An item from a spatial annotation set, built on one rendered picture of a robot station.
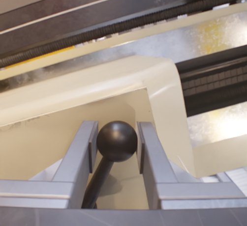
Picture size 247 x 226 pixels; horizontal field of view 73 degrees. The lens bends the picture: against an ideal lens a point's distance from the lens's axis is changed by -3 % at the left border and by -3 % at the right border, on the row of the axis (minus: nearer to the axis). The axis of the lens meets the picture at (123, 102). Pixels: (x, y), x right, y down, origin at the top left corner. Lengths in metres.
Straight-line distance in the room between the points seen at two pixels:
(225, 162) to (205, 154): 0.14
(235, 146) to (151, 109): 1.00
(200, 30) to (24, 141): 0.82
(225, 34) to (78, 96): 0.84
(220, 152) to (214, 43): 0.58
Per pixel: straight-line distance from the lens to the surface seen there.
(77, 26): 0.85
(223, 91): 1.04
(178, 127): 0.23
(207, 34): 0.91
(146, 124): 0.15
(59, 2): 0.89
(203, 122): 0.98
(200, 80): 0.96
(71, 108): 0.17
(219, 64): 1.00
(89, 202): 0.18
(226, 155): 1.15
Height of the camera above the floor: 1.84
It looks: 3 degrees down
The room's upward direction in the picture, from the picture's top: 75 degrees clockwise
